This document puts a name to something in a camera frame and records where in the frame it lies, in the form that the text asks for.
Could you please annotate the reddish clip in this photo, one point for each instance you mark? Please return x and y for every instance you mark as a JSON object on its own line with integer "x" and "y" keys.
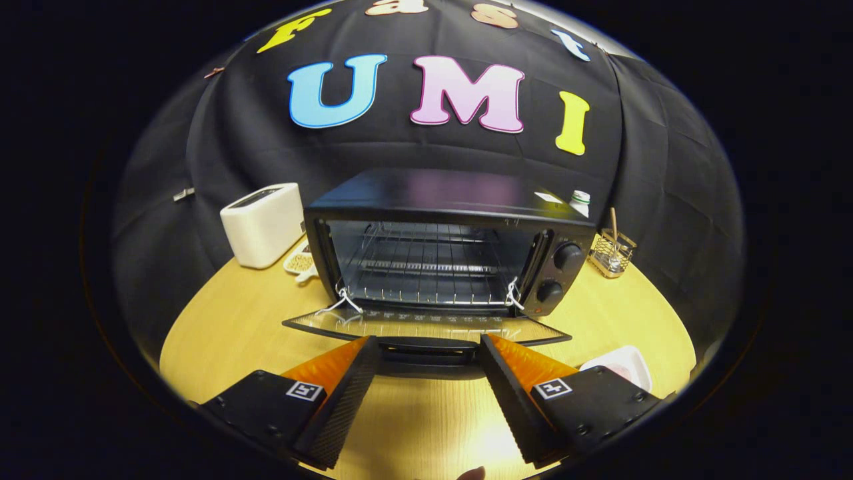
{"x": 214, "y": 72}

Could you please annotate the white pop-up toaster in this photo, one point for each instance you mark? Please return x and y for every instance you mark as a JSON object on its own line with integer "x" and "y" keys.
{"x": 260, "y": 230}

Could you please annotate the silver metal clip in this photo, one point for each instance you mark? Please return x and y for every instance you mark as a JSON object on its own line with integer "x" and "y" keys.
{"x": 183, "y": 194}

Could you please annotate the white rectangular food tray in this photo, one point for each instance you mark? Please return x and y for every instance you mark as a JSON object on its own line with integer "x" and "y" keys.
{"x": 626, "y": 363}

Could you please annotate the small white dish of beans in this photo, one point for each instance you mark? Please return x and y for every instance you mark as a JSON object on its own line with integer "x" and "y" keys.
{"x": 300, "y": 262}

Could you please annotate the black toaster oven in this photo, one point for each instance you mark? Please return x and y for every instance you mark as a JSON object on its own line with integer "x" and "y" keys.
{"x": 433, "y": 193}

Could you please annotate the thin wooden stick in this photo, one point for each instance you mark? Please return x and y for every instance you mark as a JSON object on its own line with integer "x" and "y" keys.
{"x": 613, "y": 223}

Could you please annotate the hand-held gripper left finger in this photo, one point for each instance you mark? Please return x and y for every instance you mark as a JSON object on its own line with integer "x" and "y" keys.
{"x": 350, "y": 406}

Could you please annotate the black backdrop cloth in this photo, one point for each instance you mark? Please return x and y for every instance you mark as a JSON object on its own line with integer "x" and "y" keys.
{"x": 233, "y": 146}

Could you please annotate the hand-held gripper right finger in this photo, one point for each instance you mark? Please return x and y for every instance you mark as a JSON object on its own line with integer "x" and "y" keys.
{"x": 513, "y": 406}

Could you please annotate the white bottle with green label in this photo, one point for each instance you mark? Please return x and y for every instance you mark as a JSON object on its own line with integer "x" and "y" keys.
{"x": 580, "y": 200}

